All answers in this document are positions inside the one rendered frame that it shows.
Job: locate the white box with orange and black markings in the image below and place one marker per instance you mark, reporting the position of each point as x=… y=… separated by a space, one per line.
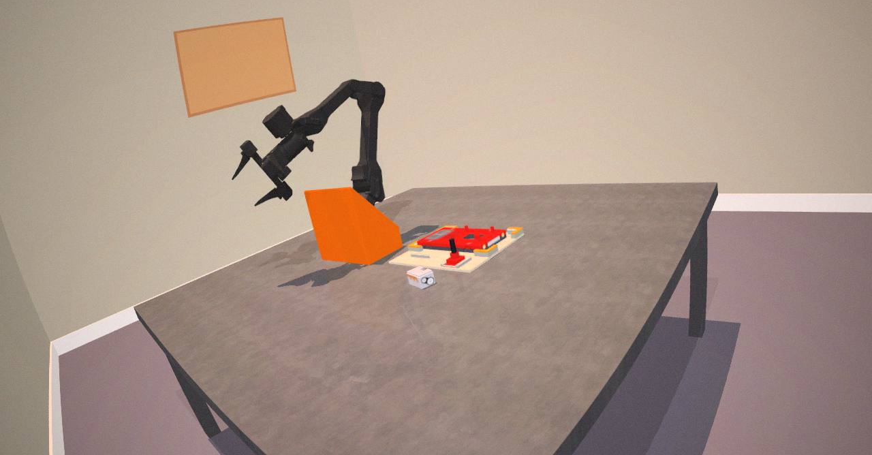
x=420 y=277

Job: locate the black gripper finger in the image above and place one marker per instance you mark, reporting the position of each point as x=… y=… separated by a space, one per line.
x=243 y=162
x=269 y=195

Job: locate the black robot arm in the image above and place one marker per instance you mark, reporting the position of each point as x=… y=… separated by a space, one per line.
x=367 y=175

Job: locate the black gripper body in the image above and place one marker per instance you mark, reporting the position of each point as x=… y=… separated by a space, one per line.
x=249 y=150

